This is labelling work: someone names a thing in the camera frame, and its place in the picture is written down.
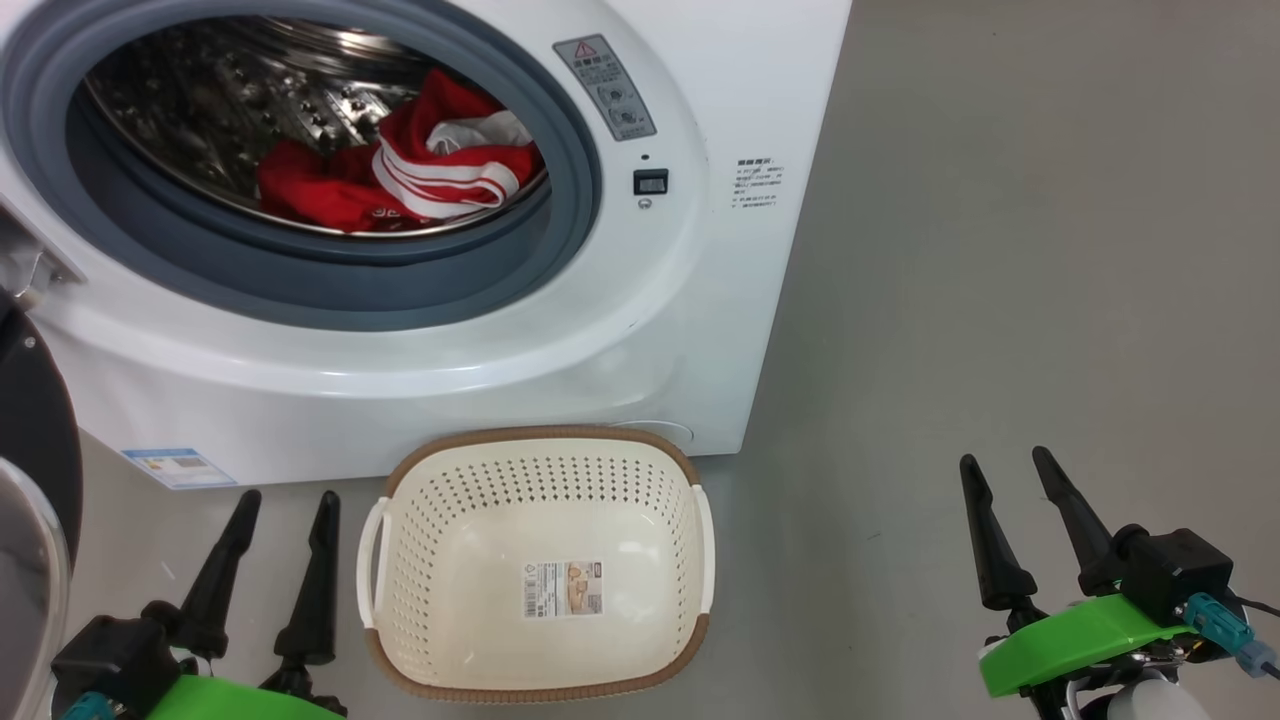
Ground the round drain filter cover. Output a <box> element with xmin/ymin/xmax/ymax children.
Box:
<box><xmin>605</xmin><ymin>420</ymin><xmax>694</xmax><ymax>453</ymax></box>

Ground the stainless steel washer drum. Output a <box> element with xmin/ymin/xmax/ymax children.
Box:
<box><xmin>85</xmin><ymin>15</ymin><xmax>549</xmax><ymax>239</ymax></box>

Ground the black cable with teal plug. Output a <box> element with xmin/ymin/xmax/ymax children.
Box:
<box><xmin>62</xmin><ymin>690</ymin><xmax>126</xmax><ymax>720</ymax></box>
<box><xmin>1185</xmin><ymin>593</ymin><xmax>1280</xmax><ymax>679</ymax></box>

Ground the metal door hinge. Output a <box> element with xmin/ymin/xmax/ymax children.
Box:
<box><xmin>0</xmin><ymin>215</ymin><xmax>86</xmax><ymax>301</ymax></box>

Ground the cream perforated laundry basket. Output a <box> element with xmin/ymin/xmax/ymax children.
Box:
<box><xmin>356</xmin><ymin>425</ymin><xmax>716</xmax><ymax>704</ymax></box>

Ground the red white basketball jersey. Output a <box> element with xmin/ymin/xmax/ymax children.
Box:
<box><xmin>255</xmin><ymin>68</ymin><xmax>549</xmax><ymax>233</ymax></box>

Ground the printed instruction label sticker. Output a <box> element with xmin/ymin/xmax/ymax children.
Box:
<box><xmin>522</xmin><ymin>560</ymin><xmax>605</xmax><ymax>619</ymax></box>

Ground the white front-load washing machine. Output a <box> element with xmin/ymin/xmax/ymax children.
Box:
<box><xmin>0</xmin><ymin>0</ymin><xmax>853</xmax><ymax>491</ymax></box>

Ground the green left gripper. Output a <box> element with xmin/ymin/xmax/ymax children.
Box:
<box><xmin>146</xmin><ymin>489</ymin><xmax>347</xmax><ymax>720</ymax></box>

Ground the black round glass washer door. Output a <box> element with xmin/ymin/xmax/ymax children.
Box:
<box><xmin>0</xmin><ymin>290</ymin><xmax>86</xmax><ymax>720</ymax></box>

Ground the grey warning label sticker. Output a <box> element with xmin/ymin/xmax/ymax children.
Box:
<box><xmin>553</xmin><ymin>35</ymin><xmax>658</xmax><ymax>142</ymax></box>

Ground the blue energy label sticker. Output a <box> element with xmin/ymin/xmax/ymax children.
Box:
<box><xmin>120</xmin><ymin>448</ymin><xmax>238</xmax><ymax>491</ymax></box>

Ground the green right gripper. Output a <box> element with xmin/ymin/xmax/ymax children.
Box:
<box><xmin>959</xmin><ymin>446</ymin><xmax>1202</xmax><ymax>699</ymax></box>

